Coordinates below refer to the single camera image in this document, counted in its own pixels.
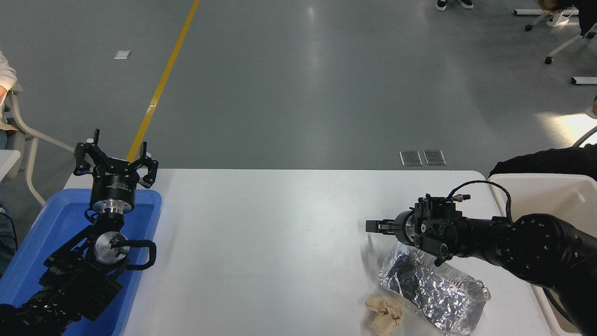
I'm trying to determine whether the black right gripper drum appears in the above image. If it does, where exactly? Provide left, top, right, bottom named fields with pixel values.
left=393, top=211, right=411, bottom=245

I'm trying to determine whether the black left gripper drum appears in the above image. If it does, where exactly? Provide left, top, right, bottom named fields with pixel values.
left=90, top=159, right=140, bottom=203

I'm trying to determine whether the silver foil tray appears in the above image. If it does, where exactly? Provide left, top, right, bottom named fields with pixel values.
left=379, top=241, right=491, bottom=336

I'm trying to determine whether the blue plastic tray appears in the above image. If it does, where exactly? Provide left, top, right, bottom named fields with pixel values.
left=0, top=188, right=163, bottom=336

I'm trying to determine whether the small white side table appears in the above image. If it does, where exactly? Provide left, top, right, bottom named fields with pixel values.
left=0, top=149, right=21, bottom=181

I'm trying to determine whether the crumpled tan paper ball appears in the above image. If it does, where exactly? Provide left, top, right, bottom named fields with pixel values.
left=365, top=294, right=404, bottom=336

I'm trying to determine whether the seated person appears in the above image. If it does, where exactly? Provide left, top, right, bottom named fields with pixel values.
left=0, top=51, right=19, bottom=276

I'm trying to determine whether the large pale bin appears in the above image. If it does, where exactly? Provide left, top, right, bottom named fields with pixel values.
left=487, top=174, right=597, bottom=336

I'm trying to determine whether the person in dark sleeve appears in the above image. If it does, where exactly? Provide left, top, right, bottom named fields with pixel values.
left=488, top=144, right=597, bottom=182

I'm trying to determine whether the walking person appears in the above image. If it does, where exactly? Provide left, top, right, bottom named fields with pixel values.
left=435, top=0, right=474, bottom=11

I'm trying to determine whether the office chair white base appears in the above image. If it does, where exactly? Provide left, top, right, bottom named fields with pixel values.
left=525, top=0, right=597, bottom=65

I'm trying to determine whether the white frame chair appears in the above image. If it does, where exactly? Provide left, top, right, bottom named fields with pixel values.
left=5, top=84, right=75, bottom=206

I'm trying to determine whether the white curved chair frame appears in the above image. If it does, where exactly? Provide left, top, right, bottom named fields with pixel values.
left=573, top=126, right=597, bottom=148

